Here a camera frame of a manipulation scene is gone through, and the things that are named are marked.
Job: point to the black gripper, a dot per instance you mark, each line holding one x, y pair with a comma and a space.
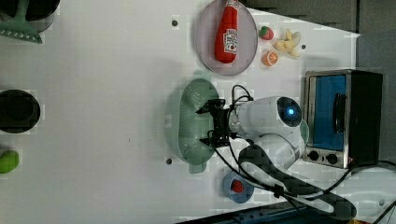
221, 134

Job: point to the green plastic strainer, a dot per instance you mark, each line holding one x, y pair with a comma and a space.
183, 127

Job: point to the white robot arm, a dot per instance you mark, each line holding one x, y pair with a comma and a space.
272, 128

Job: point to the red strawberry in bowl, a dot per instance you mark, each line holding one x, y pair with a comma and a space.
237, 186

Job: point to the blue bowl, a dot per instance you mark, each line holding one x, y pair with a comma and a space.
242, 197

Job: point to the orange slice toy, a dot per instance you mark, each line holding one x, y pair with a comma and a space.
270, 58

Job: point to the grey round plate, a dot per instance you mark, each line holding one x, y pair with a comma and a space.
205, 35

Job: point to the red ketchup bottle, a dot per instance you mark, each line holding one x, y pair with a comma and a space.
226, 44

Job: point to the red toy strawberry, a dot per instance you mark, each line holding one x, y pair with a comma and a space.
266, 33

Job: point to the peeled toy banana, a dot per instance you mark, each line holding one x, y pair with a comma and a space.
289, 43

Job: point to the silver toaster oven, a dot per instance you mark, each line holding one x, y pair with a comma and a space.
342, 109

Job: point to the black round container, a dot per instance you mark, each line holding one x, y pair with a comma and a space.
19, 111

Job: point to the green toy vegetable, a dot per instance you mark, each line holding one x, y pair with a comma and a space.
9, 161

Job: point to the dark pot top left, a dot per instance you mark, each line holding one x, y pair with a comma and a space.
40, 13

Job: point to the green spatula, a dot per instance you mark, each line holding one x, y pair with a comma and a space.
18, 27

